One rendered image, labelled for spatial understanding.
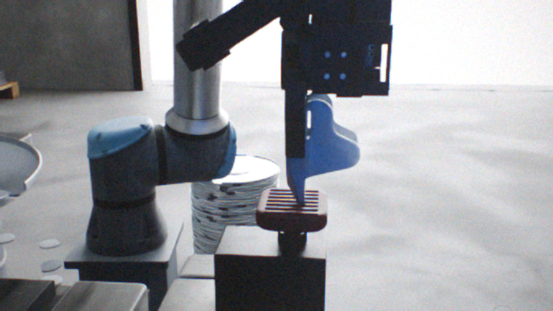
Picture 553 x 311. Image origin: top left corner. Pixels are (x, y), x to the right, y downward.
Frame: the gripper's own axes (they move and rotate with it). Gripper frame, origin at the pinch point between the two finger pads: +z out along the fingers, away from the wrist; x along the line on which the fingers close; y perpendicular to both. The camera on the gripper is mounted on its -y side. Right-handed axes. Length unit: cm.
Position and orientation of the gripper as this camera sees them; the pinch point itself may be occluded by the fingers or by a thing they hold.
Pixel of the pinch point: (293, 187)
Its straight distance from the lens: 48.5
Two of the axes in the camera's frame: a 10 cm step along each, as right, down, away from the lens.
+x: 0.9, -2.9, 9.5
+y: 10.0, 0.3, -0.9
